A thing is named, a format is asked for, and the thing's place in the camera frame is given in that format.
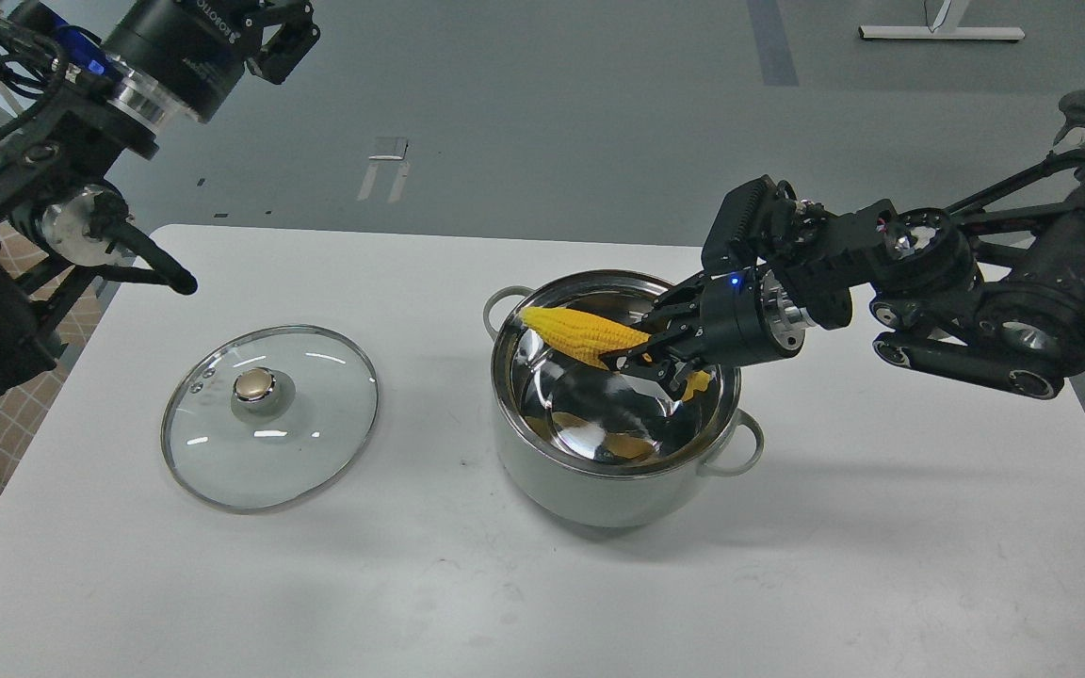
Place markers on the glass pot lid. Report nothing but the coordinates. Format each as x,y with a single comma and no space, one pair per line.
270,418

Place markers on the white desk leg base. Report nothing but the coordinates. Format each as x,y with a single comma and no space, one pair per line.
945,25

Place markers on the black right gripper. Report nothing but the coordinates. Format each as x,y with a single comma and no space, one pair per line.
737,319

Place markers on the yellow corn cob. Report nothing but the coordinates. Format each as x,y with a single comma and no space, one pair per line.
581,336

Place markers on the pale green steel pot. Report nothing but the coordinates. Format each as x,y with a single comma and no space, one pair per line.
598,448

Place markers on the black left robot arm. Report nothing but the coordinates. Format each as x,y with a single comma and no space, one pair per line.
70,105

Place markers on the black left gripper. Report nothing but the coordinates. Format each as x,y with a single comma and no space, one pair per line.
196,50

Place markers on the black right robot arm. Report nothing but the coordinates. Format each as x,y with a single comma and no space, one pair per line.
989,290

